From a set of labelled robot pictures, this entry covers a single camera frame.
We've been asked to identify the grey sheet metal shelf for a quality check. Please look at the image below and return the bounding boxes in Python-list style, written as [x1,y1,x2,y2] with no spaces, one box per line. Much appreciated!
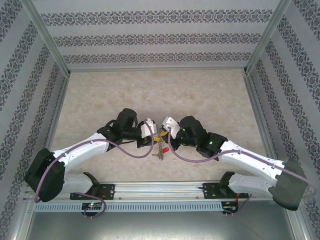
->
[24,211,301,240]

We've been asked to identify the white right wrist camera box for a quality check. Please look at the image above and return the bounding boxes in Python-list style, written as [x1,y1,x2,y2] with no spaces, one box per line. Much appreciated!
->
[161,116,181,140]

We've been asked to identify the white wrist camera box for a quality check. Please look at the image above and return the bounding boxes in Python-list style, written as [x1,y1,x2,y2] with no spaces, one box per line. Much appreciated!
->
[161,116,181,140]
[139,117,157,139]

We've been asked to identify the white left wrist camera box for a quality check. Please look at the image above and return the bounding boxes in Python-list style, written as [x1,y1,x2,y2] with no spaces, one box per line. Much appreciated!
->
[139,117,157,139]

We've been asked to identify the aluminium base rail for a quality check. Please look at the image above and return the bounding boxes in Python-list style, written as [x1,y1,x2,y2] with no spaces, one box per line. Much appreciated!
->
[23,181,293,201]

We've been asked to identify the slotted grey cable duct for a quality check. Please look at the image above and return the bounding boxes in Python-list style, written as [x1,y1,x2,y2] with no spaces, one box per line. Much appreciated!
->
[33,201,224,213]

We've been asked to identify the aluminium frame side rail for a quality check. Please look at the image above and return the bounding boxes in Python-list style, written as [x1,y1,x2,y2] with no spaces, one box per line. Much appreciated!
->
[34,73,71,185]
[243,72,293,185]

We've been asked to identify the aluminium frame corner post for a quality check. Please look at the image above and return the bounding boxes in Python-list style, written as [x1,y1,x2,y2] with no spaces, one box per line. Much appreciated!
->
[243,0,293,75]
[19,0,71,76]

